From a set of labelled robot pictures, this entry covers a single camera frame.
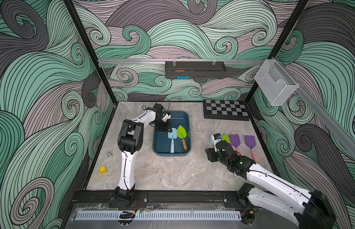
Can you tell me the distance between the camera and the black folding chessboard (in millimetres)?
1090

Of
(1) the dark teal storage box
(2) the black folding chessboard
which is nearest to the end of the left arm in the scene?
(1) the dark teal storage box

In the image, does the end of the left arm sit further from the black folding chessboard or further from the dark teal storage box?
the black folding chessboard

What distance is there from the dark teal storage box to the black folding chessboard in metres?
0.19

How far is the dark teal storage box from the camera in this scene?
91 centimetres
